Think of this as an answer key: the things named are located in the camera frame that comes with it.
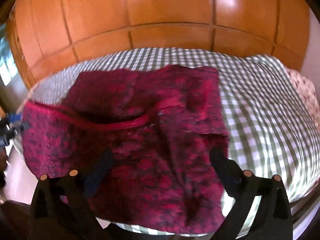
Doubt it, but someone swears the maroon floral long-sleeve shirt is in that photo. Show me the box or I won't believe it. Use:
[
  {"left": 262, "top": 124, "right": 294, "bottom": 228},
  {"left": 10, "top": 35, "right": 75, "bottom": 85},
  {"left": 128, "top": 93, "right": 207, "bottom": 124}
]
[{"left": 22, "top": 65, "right": 228, "bottom": 234}]

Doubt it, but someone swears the green white checkered bedsheet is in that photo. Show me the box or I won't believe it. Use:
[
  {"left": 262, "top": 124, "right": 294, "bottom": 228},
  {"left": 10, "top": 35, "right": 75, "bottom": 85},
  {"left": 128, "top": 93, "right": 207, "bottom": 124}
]
[{"left": 29, "top": 48, "right": 319, "bottom": 229}]

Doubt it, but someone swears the wooden panelled wardrobe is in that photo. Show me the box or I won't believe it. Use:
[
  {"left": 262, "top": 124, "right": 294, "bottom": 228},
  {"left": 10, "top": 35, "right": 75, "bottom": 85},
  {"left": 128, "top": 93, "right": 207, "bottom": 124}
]
[{"left": 5, "top": 0, "right": 310, "bottom": 88}]

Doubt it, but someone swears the floral patterned pillow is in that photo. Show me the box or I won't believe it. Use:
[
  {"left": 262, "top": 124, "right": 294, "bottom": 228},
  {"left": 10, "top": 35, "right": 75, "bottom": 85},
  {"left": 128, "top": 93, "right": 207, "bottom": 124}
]
[{"left": 286, "top": 68, "right": 320, "bottom": 131}]

